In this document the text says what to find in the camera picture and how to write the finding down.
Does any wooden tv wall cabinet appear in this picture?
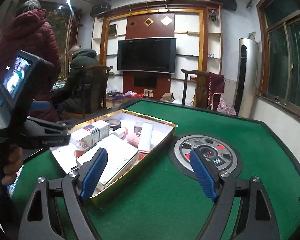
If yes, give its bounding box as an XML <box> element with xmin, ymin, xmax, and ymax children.
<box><xmin>91</xmin><ymin>0</ymin><xmax>223</xmax><ymax>105</ymax></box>

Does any round black tape roll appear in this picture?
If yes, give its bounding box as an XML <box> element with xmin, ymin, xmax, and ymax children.
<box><xmin>106</xmin><ymin>119</ymin><xmax>121</xmax><ymax>131</ymax></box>

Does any round silver table centre panel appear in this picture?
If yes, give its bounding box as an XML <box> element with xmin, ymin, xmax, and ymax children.
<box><xmin>168</xmin><ymin>134</ymin><xmax>243</xmax><ymax>179</ymax></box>

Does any seated person green jacket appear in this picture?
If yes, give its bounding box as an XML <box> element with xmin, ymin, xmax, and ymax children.
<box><xmin>51</xmin><ymin>44</ymin><xmax>100</xmax><ymax>114</ymax></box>

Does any pink fluffy item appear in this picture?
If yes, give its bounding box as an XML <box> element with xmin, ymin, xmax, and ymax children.
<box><xmin>126</xmin><ymin>133</ymin><xmax>140</xmax><ymax>148</ymax></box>

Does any large white medicine box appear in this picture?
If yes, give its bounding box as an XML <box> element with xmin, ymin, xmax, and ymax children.
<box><xmin>76</xmin><ymin>134</ymin><xmax>138</xmax><ymax>191</ymax></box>

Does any wooden chair with cloth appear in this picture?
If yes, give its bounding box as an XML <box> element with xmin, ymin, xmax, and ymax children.
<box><xmin>181</xmin><ymin>69</ymin><xmax>237</xmax><ymax>115</ymax></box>

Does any dark wooden chair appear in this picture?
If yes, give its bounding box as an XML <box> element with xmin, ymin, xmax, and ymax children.
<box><xmin>62</xmin><ymin>64</ymin><xmax>114</xmax><ymax>119</ymax></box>

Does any small grey box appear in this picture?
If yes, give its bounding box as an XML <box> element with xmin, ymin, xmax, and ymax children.
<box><xmin>134</xmin><ymin>122</ymin><xmax>143</xmax><ymax>135</ymax></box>

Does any black flat television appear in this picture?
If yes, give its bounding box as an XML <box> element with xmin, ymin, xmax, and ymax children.
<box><xmin>117</xmin><ymin>37</ymin><xmax>177</xmax><ymax>74</ymax></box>

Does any window with brown frame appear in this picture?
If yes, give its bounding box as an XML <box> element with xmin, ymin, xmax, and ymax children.
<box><xmin>256</xmin><ymin>0</ymin><xmax>300</xmax><ymax>119</ymax></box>

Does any blue white medicine box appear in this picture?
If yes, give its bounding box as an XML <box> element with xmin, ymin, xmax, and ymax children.
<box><xmin>70</xmin><ymin>125</ymin><xmax>109</xmax><ymax>147</ymax></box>

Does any silver standing air conditioner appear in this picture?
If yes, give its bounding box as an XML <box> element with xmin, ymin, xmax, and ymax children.
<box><xmin>233</xmin><ymin>38</ymin><xmax>258</xmax><ymax>118</ymax></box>

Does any person in maroon jacket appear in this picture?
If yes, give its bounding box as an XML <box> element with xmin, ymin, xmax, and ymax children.
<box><xmin>0</xmin><ymin>0</ymin><xmax>63</xmax><ymax>123</ymax></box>

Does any white pill bottle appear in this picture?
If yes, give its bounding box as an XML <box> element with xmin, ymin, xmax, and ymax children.
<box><xmin>113</xmin><ymin>127</ymin><xmax>128</xmax><ymax>139</ymax></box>

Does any person's left hand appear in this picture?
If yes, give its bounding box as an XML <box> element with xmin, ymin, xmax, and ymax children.
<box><xmin>1</xmin><ymin>145</ymin><xmax>23</xmax><ymax>186</ymax></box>

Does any gold cardboard tray box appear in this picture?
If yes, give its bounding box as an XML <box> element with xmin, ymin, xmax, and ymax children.
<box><xmin>50</xmin><ymin>109</ymin><xmax>177</xmax><ymax>209</ymax></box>

